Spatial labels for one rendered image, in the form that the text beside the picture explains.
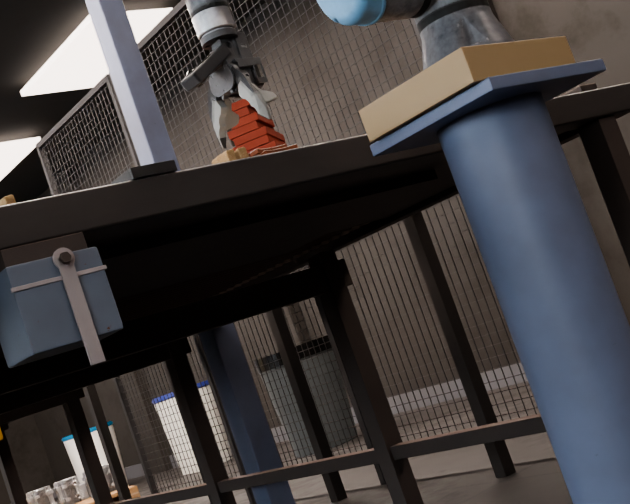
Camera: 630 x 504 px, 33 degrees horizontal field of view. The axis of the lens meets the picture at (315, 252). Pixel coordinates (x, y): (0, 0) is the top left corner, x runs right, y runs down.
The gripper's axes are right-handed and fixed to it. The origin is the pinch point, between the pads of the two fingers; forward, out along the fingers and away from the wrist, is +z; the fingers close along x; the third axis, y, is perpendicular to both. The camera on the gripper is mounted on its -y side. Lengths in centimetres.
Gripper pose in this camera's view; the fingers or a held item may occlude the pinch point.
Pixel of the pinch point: (243, 135)
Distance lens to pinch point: 197.9
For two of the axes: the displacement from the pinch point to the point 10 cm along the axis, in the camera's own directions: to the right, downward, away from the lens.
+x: -6.2, 2.8, 7.3
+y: 7.1, -1.9, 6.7
